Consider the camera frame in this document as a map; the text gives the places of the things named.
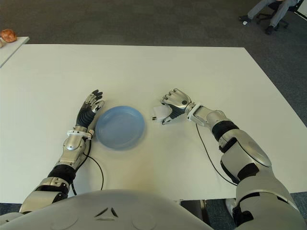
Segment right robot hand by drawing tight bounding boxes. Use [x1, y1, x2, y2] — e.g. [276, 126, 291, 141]
[160, 88, 194, 126]

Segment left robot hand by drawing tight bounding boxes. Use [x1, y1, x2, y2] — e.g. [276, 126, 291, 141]
[75, 89, 106, 128]

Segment white charger block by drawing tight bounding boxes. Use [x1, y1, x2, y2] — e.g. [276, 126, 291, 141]
[151, 105, 172, 123]

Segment blue plastic plate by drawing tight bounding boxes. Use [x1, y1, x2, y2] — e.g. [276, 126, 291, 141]
[95, 104, 146, 150]

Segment grey robot torso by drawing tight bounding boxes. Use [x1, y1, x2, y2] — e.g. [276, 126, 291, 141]
[0, 188, 214, 230]

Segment white side table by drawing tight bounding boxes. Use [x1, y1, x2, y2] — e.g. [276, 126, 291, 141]
[0, 36, 29, 69]

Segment red-brown fruit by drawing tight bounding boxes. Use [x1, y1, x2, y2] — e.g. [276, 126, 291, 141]
[0, 28, 17, 43]

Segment dark base under table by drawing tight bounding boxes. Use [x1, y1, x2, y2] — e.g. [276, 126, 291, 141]
[180, 200, 209, 226]

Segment black office chair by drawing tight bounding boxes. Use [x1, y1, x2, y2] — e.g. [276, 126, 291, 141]
[256, 0, 290, 30]

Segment seated person legs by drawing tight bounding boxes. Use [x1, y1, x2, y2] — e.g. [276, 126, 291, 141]
[239, 0, 299, 35]

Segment white furniture panel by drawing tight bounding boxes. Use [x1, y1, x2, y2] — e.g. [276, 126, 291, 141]
[296, 0, 307, 17]

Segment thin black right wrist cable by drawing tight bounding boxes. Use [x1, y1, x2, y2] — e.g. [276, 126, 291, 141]
[196, 124, 238, 185]

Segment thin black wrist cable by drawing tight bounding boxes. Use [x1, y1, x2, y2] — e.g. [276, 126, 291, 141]
[196, 124, 238, 185]
[83, 155, 105, 191]

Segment thin black left wrist cable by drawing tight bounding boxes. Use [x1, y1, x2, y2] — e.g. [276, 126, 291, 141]
[83, 155, 105, 191]

